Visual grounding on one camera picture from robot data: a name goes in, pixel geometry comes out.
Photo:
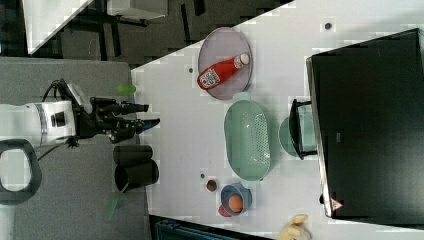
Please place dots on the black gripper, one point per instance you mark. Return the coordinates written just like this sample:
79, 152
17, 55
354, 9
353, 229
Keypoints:
106, 118

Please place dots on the green oval strainer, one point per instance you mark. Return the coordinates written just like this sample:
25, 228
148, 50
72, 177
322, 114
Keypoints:
247, 139

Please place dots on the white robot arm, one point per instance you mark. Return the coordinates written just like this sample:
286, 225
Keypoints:
25, 128

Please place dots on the green round object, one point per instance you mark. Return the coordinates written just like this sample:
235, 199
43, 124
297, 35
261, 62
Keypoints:
126, 89

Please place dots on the small black cup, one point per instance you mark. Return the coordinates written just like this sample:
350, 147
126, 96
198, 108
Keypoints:
127, 155

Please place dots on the large black cup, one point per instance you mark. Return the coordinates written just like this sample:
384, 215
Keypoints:
132, 177

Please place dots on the red ketchup bottle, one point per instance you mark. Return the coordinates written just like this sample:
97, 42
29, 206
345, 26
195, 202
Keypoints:
222, 71

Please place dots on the green spatula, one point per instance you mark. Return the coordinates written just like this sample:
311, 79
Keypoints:
113, 202

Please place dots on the grey round plate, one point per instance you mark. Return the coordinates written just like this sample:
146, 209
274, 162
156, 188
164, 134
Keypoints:
220, 45

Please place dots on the blue bowl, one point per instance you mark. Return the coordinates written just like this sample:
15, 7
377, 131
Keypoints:
236, 189

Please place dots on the orange egg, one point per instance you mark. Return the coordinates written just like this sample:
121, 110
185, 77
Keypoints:
235, 204

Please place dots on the green mug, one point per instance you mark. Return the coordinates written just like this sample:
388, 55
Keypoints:
297, 136

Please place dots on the yellow banana toy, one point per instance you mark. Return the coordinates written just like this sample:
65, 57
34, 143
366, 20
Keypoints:
294, 229

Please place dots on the black toaster oven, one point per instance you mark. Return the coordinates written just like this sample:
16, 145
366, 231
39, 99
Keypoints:
368, 113

